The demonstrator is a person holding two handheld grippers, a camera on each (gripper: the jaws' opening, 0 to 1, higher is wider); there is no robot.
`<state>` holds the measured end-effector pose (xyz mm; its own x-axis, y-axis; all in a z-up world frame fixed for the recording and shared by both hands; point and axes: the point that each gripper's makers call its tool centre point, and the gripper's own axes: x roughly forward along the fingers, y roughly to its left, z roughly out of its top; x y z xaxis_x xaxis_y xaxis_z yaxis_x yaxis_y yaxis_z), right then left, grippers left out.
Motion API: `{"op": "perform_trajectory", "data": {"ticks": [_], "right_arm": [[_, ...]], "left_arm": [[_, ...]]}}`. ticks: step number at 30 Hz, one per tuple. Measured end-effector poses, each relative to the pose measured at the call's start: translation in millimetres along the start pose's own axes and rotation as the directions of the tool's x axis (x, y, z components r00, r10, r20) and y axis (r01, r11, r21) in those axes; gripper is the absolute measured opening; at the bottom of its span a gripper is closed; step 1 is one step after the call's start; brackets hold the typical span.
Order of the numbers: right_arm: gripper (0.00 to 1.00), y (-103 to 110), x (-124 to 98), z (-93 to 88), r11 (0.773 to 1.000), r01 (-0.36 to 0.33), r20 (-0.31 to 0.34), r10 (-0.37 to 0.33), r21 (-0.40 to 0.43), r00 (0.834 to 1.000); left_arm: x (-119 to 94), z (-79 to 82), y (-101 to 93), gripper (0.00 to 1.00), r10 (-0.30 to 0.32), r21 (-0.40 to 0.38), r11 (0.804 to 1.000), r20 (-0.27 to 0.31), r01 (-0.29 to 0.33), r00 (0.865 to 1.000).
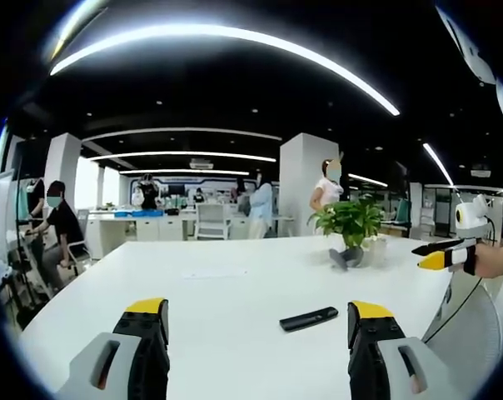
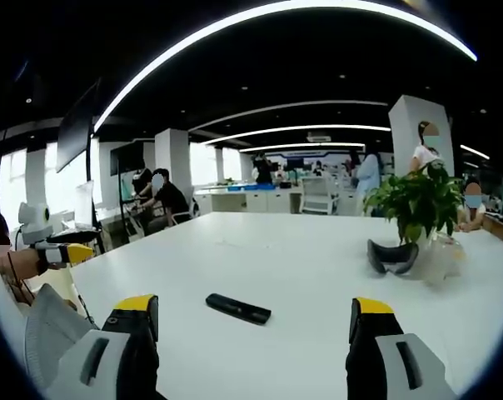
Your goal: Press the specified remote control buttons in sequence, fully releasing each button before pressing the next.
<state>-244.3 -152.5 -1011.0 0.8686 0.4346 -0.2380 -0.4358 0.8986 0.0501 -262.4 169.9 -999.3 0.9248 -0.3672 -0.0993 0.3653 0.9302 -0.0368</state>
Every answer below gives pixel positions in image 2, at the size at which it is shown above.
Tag clear glass vase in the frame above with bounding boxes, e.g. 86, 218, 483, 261
416, 232, 470, 288

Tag large black hanging screen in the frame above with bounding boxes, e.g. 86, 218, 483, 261
54, 79, 102, 174

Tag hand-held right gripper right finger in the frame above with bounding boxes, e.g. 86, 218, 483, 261
345, 296, 459, 400

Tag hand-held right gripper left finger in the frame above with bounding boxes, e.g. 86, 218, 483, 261
47, 293, 167, 400

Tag black headset goggles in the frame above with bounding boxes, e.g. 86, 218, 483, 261
366, 238, 421, 277

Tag long curved ceiling light strip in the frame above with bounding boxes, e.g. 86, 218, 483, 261
91, 0, 479, 134

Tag white office chair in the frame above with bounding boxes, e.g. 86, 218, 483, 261
301, 172, 341, 217

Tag grey mesh chair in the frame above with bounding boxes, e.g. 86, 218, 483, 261
23, 282, 99, 389

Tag green potted plant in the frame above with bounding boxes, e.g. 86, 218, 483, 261
362, 161, 466, 246

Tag thin dark gripper cable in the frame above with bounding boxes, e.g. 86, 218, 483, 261
7, 251, 35, 304

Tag white counter cabinets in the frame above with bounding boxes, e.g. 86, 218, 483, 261
192, 182, 305, 214

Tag black screen on stand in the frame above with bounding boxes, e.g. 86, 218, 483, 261
108, 140, 147, 247

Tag black remote control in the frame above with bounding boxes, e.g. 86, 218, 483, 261
205, 292, 273, 328

